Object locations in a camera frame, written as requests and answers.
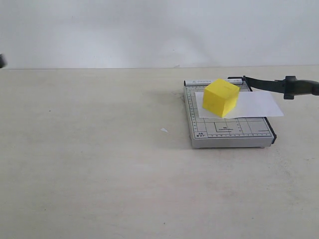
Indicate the grey metal paper cutter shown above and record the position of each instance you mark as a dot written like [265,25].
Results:
[239,132]

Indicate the white paper sheet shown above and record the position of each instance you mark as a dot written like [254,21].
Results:
[249,105]

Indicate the yellow foam cube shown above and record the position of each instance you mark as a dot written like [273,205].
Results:
[220,97]

